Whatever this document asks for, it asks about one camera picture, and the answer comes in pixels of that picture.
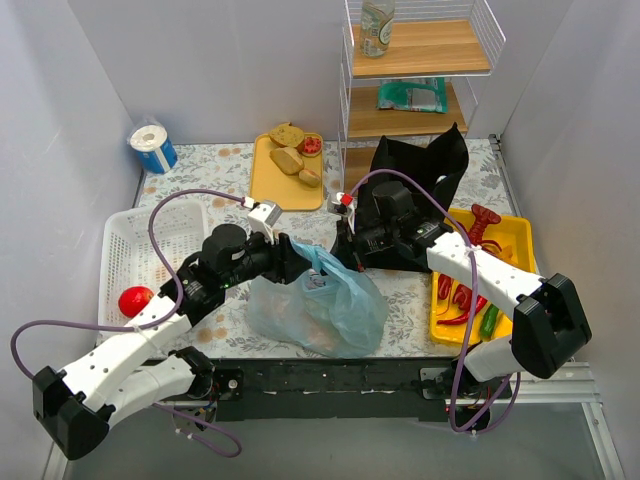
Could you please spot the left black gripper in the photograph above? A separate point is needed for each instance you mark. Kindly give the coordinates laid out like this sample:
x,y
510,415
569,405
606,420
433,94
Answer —
x,y
286,256

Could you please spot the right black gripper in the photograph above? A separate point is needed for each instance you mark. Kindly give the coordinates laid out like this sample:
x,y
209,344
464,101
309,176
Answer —
x,y
347,245

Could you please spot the light blue plastic bag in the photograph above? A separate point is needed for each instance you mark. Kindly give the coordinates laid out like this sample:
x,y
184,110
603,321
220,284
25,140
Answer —
x,y
328,309

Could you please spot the black fabric grocery bag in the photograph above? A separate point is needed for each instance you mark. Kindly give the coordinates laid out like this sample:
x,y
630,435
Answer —
x,y
446,155

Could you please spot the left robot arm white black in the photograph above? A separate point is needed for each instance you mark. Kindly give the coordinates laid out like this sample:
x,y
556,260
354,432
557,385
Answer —
x,y
79,404

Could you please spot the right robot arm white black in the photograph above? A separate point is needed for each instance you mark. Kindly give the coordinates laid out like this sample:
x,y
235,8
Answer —
x,y
548,321

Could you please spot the floral table mat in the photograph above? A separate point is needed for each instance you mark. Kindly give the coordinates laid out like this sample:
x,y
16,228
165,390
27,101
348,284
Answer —
x,y
226,334

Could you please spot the orange bread tray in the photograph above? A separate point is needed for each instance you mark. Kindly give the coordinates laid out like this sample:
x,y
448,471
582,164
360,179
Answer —
x,y
268,182

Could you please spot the small bread bun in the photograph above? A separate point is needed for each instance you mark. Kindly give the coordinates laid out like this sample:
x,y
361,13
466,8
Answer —
x,y
309,178

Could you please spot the red toy lobster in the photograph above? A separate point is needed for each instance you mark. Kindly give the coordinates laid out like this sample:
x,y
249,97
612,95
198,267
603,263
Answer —
x,y
461,297

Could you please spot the oval bread loaf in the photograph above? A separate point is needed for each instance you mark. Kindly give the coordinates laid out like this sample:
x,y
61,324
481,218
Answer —
x,y
287,159

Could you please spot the round brown bread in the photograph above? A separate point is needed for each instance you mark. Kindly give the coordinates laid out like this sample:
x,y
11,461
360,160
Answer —
x,y
287,135

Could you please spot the orange fried chicken toy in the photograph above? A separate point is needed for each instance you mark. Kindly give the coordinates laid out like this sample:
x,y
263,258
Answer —
x,y
508,254

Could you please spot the green cucumber toy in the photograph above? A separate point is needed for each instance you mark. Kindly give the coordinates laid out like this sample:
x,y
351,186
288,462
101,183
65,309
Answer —
x,y
489,322

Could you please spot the yellow tray with vegetables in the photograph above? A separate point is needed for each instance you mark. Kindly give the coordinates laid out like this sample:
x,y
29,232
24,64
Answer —
x,y
511,230

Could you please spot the white plastic basket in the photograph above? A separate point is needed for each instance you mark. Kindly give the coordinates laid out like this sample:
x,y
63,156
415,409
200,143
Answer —
x,y
129,260

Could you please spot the green snack packet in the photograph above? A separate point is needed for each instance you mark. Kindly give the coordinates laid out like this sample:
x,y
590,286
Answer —
x,y
426,95

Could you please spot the red apple toy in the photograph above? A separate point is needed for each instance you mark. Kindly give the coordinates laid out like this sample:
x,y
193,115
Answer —
x,y
133,300

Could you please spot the toilet paper roll blue pack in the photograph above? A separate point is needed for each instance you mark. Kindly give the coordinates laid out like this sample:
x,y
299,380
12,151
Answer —
x,y
153,148

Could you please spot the clear glass bottle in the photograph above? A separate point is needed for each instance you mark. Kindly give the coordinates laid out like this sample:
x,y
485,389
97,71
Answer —
x,y
376,22

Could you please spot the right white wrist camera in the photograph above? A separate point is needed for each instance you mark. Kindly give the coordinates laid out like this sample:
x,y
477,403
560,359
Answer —
x,y
343,205

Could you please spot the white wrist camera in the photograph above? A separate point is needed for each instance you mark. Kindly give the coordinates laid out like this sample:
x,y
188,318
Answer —
x,y
262,218
343,205

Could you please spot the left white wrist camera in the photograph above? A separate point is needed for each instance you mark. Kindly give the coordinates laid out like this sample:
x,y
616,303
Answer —
x,y
262,218

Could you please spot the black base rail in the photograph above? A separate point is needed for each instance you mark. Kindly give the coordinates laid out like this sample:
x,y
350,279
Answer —
x,y
261,389

